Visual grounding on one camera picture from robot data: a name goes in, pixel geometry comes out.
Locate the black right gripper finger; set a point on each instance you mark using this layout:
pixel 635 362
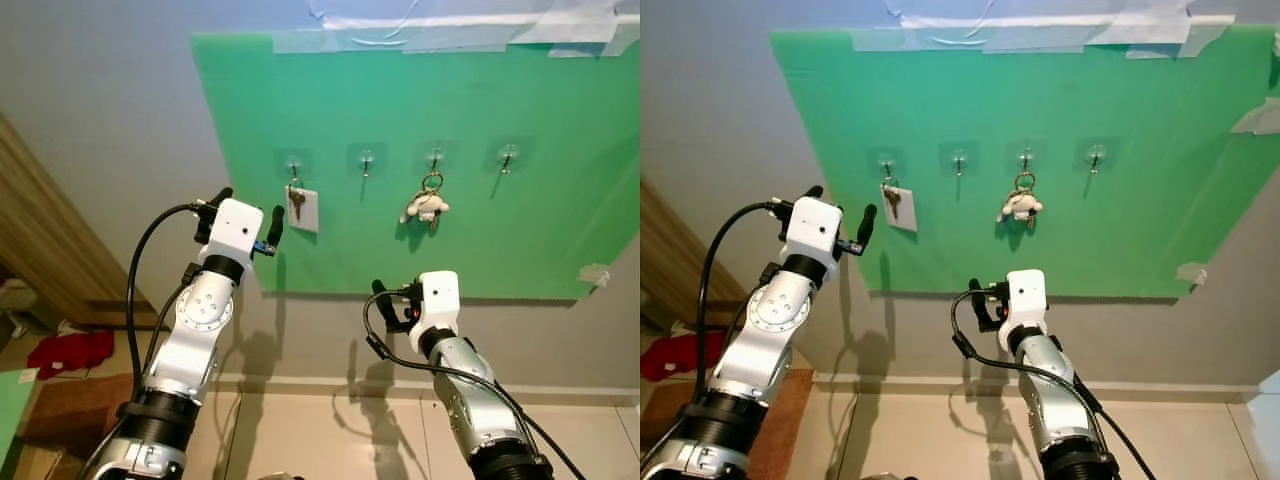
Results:
pixel 986 320
pixel 977 288
pixel 391 322
pixel 381 290

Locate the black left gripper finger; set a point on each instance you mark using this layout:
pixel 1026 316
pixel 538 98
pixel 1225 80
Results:
pixel 868 226
pixel 815 193
pixel 275 226
pixel 222 195

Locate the key with card tag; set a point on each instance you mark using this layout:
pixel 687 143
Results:
pixel 900 208
pixel 305 210

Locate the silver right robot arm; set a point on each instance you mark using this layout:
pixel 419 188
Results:
pixel 470 400
pixel 1050 400

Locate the clear adhesive hook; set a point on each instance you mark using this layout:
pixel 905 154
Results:
pixel 508 153
pixel 886 160
pixel 959 156
pixel 366 157
pixel 434 156
pixel 293 160
pixel 1026 155
pixel 1096 152

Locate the clear tape strip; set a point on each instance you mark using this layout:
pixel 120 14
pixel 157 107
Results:
pixel 1040 40
pixel 910 41
pixel 600 42
pixel 460 40
pixel 1190 42

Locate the white tape piece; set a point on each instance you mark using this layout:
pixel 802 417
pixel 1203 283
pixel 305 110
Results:
pixel 594 274
pixel 1192 273

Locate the red cloth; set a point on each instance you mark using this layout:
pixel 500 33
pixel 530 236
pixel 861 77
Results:
pixel 680 357
pixel 70 352

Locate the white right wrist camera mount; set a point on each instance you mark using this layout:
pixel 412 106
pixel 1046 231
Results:
pixel 440 295
pixel 1025 292

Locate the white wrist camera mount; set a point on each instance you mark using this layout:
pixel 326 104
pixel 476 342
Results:
pixel 440 295
pixel 815 228
pixel 1025 292
pixel 235 228

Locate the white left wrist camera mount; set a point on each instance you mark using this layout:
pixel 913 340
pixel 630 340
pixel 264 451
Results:
pixel 235 228
pixel 815 228

